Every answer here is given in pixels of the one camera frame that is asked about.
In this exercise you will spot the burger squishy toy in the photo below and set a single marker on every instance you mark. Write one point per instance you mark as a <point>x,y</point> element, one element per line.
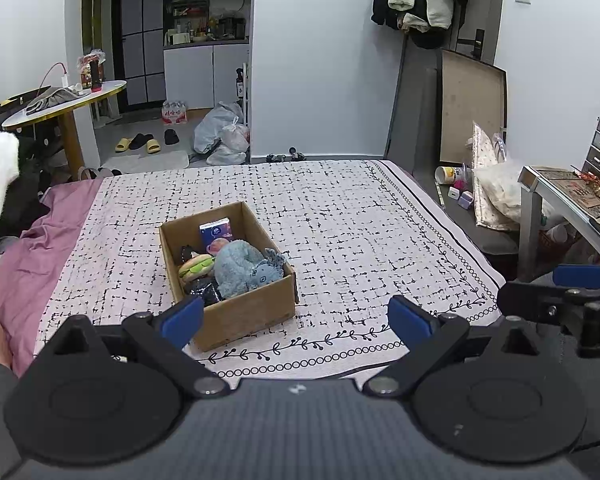
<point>195,266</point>

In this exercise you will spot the pink planet squishy toy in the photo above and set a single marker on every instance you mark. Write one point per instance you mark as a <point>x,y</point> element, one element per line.
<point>219,247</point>

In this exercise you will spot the leaning wooden board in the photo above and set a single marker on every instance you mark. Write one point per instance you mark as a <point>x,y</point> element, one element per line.
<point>470,105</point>

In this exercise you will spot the black glass-panel door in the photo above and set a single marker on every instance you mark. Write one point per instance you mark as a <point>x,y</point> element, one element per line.
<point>140,35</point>

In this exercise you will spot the white plastic bag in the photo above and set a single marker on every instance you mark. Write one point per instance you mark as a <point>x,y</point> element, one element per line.
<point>230,145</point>

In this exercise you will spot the small white purple box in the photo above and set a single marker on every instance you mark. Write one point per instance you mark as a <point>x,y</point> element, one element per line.
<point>454,193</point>

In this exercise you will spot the yellow slipper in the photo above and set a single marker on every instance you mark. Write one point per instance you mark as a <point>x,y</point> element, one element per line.
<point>123,145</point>
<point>153,146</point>

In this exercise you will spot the cardboard box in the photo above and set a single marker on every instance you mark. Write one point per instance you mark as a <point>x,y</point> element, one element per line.
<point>250,315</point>

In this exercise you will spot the grey desk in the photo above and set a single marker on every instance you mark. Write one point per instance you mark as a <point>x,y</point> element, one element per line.
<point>530,220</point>

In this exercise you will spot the pile of dark clothes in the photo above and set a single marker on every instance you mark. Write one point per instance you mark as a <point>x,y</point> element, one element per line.
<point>25,200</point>

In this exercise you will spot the round yellow-edged table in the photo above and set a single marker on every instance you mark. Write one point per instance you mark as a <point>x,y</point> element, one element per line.
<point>97,92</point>

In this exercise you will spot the patterned wrapping paper roll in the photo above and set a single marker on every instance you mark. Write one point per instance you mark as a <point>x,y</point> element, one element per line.
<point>485,160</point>

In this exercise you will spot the pack of water bottles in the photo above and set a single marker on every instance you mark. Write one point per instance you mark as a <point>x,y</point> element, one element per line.
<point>174,112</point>

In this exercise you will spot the small blue plush toy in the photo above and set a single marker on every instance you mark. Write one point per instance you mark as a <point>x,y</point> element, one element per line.
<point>267,275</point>

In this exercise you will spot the pair of dark shoes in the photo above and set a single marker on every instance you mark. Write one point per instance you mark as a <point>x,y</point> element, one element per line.
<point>285,156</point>

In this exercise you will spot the pink pompom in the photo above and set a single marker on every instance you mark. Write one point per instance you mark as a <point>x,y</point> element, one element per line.
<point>462,183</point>

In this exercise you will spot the red desk decoration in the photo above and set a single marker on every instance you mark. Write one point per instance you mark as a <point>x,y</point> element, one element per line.
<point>597,190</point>

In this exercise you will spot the clear plastic bag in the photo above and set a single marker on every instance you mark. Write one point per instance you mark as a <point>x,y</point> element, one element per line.
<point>505,190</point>

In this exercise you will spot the white paper cup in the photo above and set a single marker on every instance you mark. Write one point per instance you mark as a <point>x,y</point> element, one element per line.
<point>447,175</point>

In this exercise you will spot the grey cloth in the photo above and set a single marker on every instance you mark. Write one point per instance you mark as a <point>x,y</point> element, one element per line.
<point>52,100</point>

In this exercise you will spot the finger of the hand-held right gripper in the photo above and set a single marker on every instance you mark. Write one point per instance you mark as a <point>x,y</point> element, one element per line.
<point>580,275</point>
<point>530,300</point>

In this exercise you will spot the black slipper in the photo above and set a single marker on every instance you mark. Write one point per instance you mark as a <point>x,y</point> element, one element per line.
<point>171,137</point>
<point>141,141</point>

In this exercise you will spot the patterned stick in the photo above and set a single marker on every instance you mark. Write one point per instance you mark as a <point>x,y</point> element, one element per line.
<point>442,197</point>

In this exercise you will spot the white countertop appliance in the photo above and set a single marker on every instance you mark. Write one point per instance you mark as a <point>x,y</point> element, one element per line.
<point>179,38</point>

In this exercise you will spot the dark entrance door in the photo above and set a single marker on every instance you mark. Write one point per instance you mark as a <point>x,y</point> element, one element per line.
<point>480,10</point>

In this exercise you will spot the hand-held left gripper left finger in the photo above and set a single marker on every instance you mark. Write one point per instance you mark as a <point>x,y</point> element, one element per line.
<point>182,320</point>

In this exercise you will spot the grey plastic bag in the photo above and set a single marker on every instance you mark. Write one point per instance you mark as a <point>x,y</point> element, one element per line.
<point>212,127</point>

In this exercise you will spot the black sequin pouch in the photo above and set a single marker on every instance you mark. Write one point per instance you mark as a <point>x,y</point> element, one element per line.
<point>205,292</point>

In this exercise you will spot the red snack box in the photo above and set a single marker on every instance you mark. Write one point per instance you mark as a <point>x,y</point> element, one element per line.
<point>86,72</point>

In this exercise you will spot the white kitchen cabinet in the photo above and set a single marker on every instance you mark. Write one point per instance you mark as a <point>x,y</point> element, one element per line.
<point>200,75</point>

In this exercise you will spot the white and blue tissue packet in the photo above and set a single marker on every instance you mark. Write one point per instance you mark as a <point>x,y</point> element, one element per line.
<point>214,232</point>

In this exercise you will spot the black-patterned white blanket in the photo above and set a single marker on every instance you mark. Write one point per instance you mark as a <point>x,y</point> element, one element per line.
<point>340,240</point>

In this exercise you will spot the pink bedsheet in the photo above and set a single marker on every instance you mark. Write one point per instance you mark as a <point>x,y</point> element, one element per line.
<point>35,260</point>

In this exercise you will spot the leaning dark panel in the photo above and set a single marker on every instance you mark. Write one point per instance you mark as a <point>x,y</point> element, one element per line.
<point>415,100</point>

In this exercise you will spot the large grey-blue plush toy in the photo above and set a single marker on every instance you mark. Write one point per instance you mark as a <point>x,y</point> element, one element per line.
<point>235,265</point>

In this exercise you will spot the spray bottle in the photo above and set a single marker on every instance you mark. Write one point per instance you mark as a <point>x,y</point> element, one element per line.
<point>239,84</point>

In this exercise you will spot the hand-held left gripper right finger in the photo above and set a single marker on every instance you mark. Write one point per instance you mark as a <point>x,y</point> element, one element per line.
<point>410,320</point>

